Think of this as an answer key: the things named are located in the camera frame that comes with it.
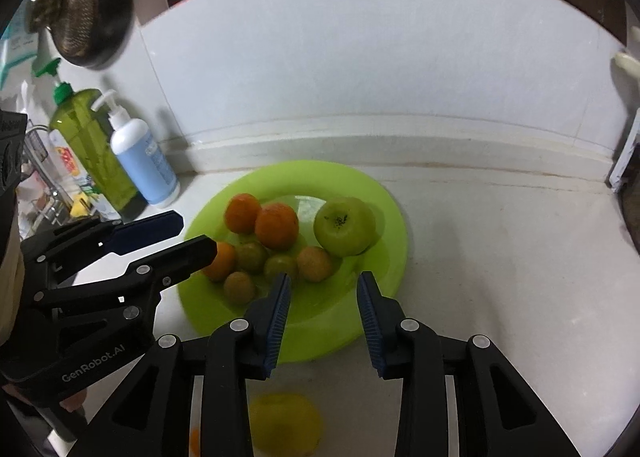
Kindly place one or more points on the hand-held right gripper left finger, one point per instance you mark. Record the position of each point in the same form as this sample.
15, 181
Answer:
272, 332

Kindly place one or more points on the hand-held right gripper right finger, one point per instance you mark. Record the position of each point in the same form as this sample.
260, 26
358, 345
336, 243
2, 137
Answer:
374, 332

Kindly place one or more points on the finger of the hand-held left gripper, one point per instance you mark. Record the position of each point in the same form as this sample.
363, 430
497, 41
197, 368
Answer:
185, 254
145, 232

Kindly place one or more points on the green plate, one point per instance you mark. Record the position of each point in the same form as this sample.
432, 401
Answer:
325, 322

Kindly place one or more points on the brownish round fruit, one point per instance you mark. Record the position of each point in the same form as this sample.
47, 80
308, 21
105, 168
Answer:
239, 288

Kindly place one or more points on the green tangerine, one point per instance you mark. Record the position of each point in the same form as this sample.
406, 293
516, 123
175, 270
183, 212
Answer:
281, 266
251, 257

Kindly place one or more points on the yellow round fruit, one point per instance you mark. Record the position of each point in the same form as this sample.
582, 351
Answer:
315, 264

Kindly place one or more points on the yellow-green pear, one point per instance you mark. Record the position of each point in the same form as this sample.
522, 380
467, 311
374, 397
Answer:
290, 422

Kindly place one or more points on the large orange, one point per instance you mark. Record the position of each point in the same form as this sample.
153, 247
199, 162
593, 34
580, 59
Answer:
277, 227

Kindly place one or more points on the green apple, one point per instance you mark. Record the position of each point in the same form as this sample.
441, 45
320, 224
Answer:
345, 227

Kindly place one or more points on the person's left hand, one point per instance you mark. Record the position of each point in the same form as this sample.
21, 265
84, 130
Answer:
72, 402

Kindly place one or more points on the white pump bottle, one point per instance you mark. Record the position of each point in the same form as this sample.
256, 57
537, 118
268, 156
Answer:
145, 162

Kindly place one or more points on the yellow sponge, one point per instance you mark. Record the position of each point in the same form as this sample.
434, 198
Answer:
80, 204

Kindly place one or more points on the green dish soap bottle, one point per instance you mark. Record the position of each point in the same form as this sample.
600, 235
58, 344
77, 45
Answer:
95, 152

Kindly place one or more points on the chrome sink faucet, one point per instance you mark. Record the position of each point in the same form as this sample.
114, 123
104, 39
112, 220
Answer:
40, 149

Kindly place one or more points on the teal printed box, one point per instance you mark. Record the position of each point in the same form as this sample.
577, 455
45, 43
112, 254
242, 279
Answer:
17, 49

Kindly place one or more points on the copper mesh strainer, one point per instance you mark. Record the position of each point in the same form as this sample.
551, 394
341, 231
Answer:
70, 7

